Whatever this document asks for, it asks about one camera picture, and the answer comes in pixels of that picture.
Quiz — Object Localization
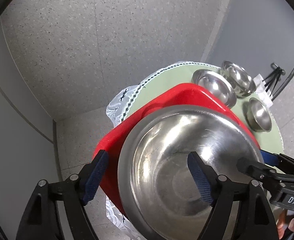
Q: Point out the red plastic tray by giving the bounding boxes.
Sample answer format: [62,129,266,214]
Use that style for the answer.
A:
[93,83,259,215]

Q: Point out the large steel bowl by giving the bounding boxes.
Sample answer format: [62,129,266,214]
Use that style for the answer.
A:
[118,105,263,239]

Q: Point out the green round tablecloth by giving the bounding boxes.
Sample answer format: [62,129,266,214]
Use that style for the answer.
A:
[105,61,285,240]

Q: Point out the black bag handles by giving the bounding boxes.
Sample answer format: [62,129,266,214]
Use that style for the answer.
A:
[263,62,286,95]

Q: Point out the black cable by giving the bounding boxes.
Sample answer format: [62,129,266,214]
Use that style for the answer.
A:
[272,42,294,101]

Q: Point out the medium steel bowl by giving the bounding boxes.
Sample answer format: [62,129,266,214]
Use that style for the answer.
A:
[191,69,237,108]
[220,61,257,98]

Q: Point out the small steel bowl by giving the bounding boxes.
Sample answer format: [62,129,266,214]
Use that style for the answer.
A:
[246,98,272,132]

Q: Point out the person's right hand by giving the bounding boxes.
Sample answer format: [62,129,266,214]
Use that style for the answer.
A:
[277,210,294,239]

